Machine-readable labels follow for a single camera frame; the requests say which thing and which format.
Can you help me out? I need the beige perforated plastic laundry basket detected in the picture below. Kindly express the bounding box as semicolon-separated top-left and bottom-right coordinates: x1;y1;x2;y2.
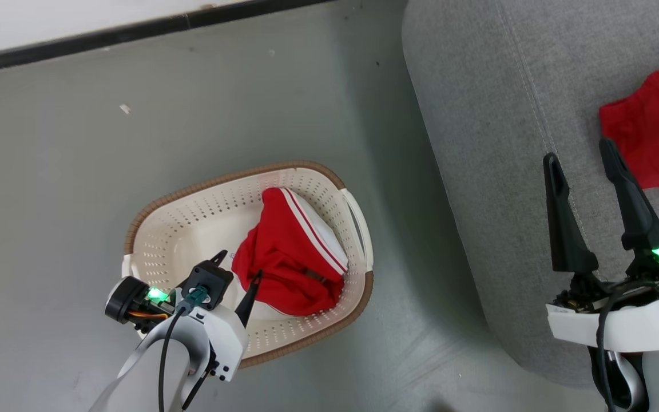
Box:
122;160;375;369

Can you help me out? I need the black baseboard strip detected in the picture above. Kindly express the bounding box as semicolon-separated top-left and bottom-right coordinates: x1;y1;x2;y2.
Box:
0;0;336;78

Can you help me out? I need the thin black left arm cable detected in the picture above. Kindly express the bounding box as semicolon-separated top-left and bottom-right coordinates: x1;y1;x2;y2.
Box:
158;306;190;412

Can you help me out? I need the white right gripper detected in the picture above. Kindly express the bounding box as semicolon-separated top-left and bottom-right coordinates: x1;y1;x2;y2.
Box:
544;137;659;352

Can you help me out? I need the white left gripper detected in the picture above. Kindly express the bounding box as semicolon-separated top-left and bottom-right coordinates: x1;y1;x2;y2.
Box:
105;250;263;381

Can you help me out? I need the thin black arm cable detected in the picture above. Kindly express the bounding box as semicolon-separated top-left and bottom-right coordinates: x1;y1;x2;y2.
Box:
596;280;650;412
158;306;190;412

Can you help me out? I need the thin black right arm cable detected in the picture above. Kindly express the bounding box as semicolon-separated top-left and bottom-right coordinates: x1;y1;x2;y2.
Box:
596;280;650;412

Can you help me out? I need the grey fabric sofa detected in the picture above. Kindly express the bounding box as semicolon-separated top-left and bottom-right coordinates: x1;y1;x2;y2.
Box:
402;0;659;390

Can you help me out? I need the red garment with white stripes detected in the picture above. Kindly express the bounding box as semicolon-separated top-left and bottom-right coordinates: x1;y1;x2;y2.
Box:
231;187;348;317

